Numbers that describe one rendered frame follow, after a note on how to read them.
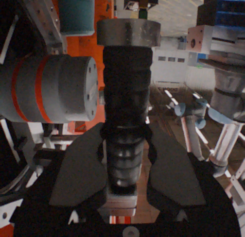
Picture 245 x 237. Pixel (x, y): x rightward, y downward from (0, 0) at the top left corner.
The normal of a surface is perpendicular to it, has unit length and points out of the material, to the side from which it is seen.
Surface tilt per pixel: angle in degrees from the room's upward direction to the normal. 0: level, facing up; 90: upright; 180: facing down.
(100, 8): 90
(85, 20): 88
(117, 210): 90
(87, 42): 90
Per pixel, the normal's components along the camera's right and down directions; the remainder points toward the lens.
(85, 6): 0.71, 0.37
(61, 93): 0.00, 0.27
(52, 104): 0.00, 0.51
